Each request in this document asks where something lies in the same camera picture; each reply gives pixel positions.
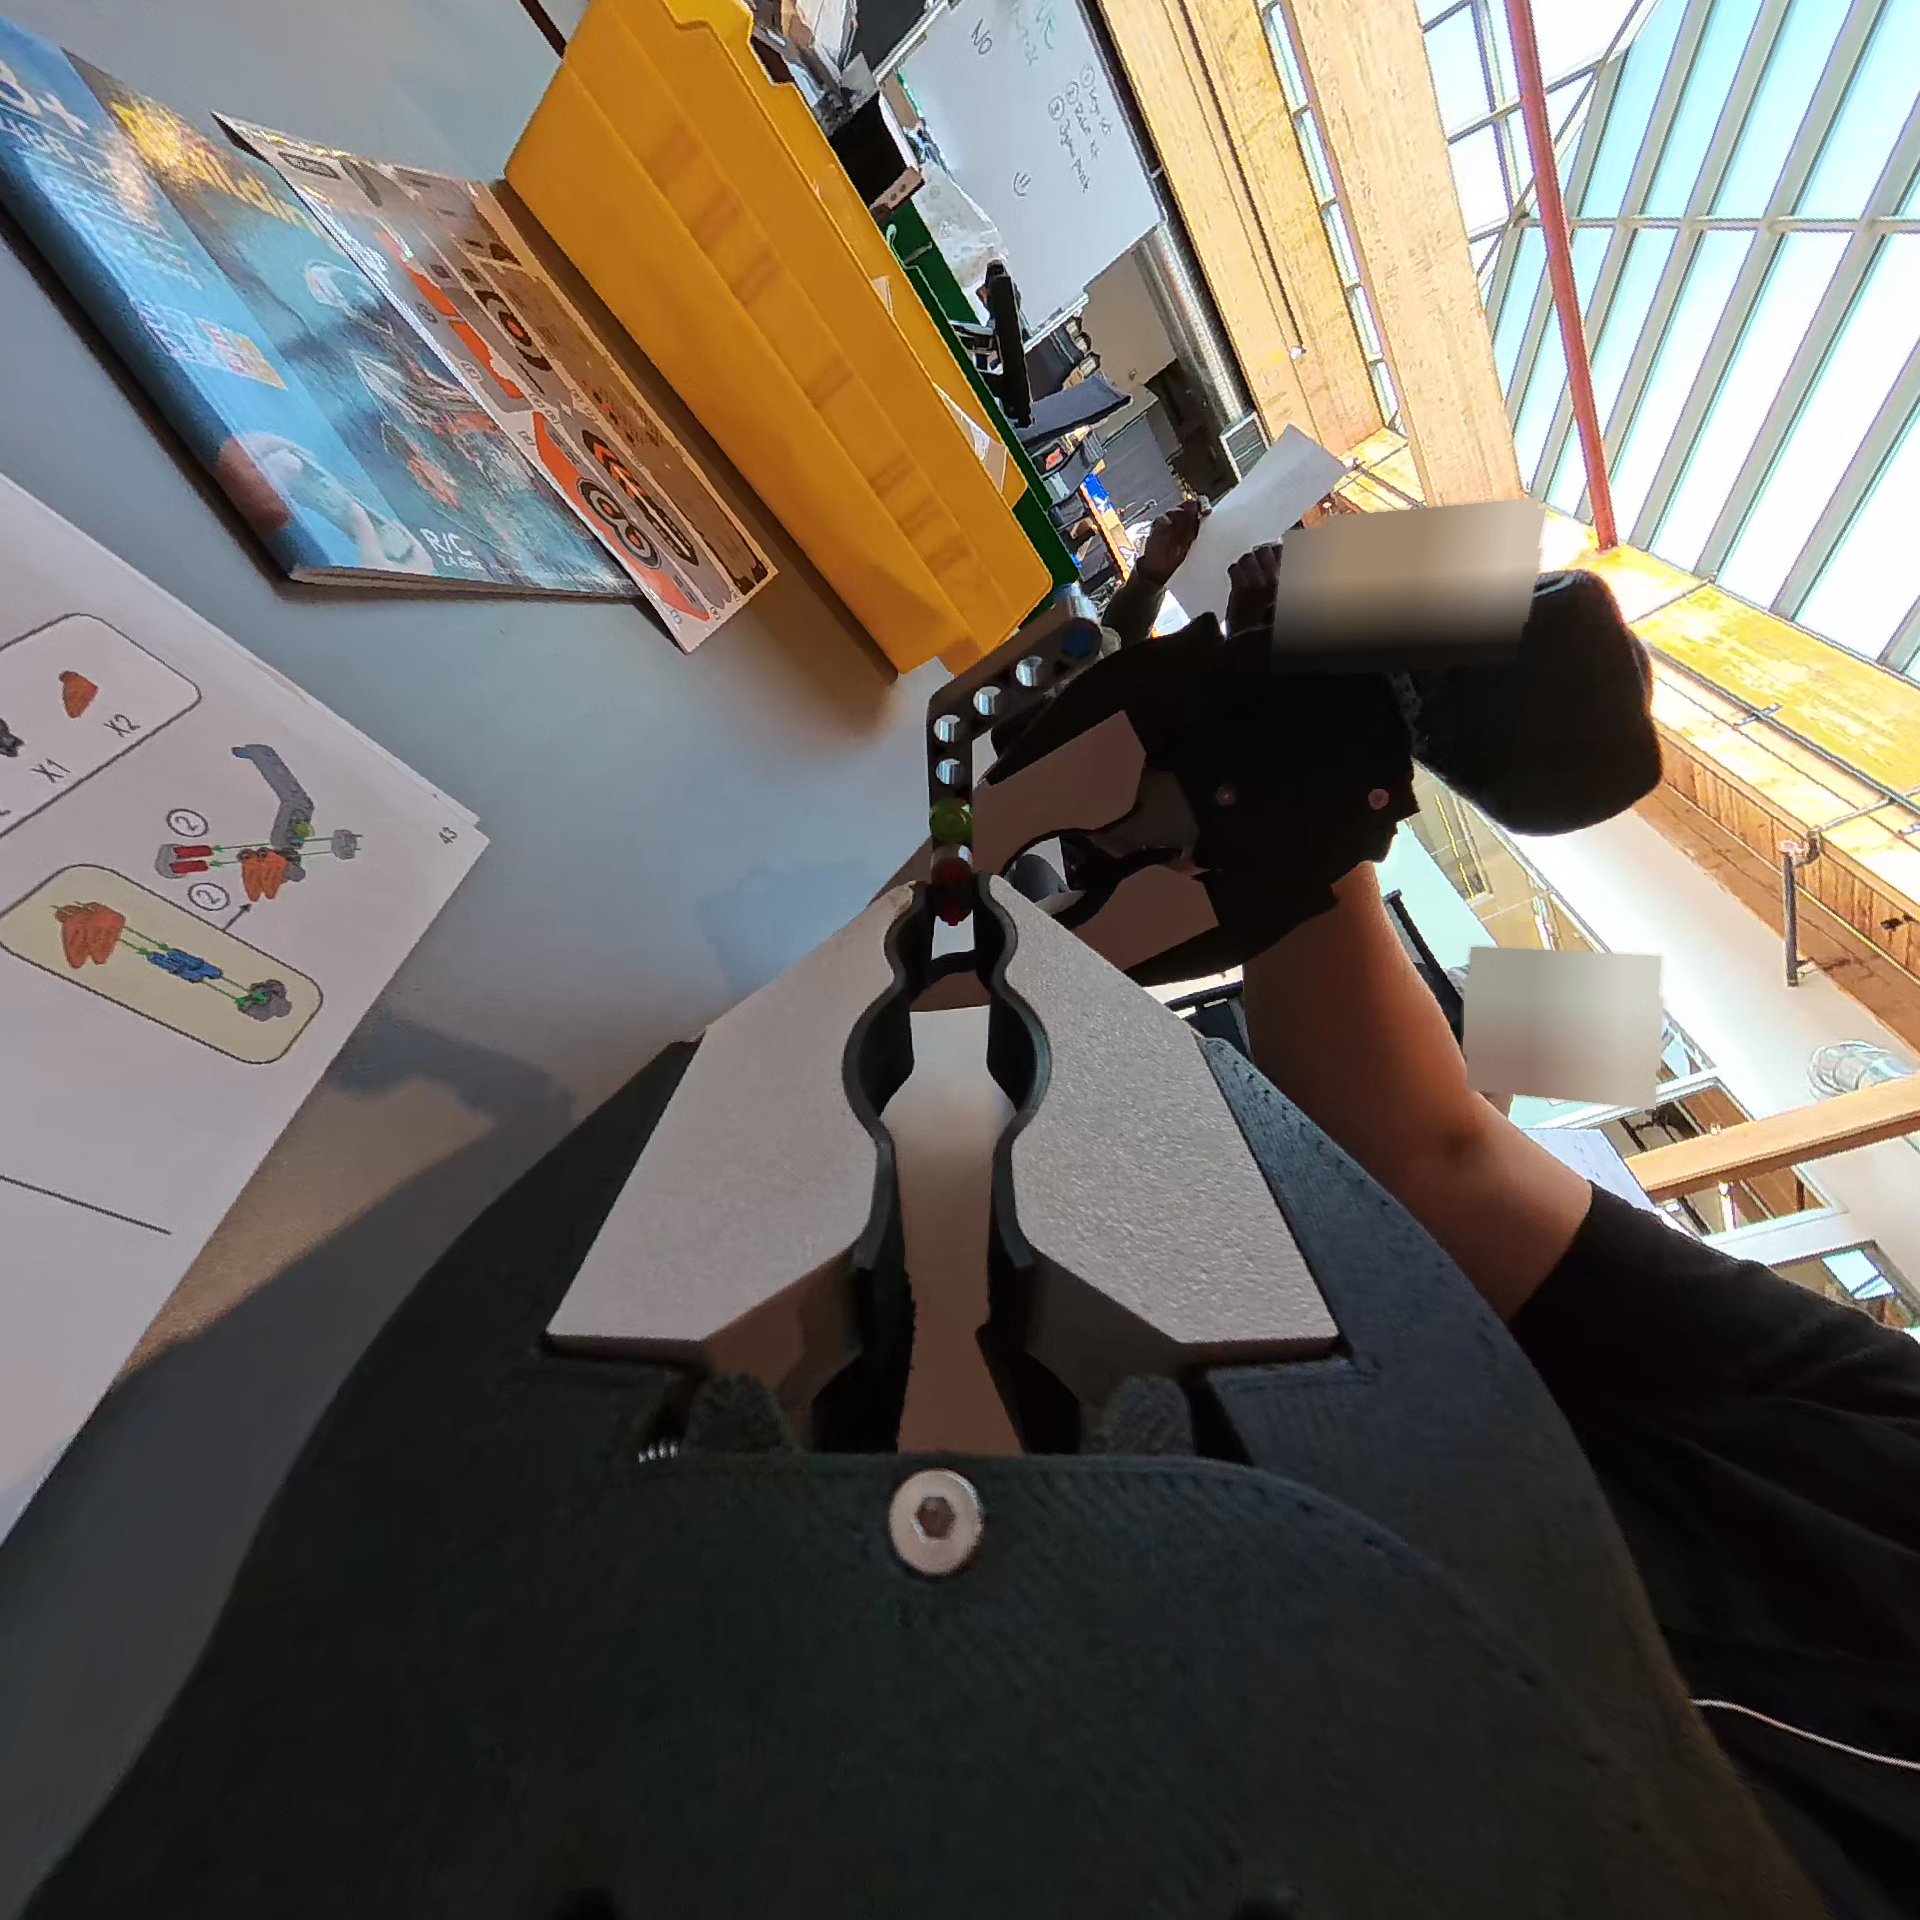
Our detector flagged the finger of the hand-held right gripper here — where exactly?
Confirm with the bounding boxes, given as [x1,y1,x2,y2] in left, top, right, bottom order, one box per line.
[973,711,1153,878]
[1032,857,1219,981]

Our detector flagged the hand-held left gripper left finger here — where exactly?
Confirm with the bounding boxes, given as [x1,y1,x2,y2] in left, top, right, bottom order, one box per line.
[543,884,920,1453]

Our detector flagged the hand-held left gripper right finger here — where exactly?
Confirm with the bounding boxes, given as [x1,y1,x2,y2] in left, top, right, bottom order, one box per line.
[977,884,1343,1453]

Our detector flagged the dark grey angled toy beam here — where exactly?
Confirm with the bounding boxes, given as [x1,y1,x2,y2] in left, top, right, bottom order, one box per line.
[925,610,1112,815]

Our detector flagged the person's right forearm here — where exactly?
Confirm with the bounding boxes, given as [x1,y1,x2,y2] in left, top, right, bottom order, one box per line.
[1242,863,1597,1326]

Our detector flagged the white paper sheet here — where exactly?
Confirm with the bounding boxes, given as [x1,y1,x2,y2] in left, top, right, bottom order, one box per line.
[1163,423,1352,627]

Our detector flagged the dark office chair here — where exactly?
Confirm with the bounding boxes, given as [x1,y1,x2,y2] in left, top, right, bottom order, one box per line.
[973,260,1134,442]

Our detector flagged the green plastic bin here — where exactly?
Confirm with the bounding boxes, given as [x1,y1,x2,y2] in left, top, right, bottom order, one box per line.
[881,196,1083,592]

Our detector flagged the open white instruction booklet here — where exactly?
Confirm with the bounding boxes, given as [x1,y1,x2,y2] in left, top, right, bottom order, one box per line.
[0,475,491,1538]

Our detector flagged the printed sticker sheet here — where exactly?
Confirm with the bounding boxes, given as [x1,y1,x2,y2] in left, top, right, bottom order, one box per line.
[215,112,782,660]

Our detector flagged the yellow plastic bin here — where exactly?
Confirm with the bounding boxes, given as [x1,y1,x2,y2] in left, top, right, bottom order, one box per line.
[502,0,1054,681]

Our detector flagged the red ceiling pipe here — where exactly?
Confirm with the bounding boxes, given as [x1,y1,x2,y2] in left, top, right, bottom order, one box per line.
[1500,0,1623,552]

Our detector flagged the whiteboard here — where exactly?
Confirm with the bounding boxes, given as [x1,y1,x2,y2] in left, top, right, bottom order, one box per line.
[897,0,1170,343]

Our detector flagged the person's black shirt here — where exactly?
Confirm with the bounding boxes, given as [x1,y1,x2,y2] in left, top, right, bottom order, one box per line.
[1506,1186,1920,1920]

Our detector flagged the blue cover instruction booklet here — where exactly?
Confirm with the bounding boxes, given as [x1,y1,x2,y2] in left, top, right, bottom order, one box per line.
[0,15,652,607]

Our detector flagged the thin white cable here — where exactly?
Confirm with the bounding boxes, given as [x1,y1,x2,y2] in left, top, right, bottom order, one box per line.
[1690,1697,1920,1776]

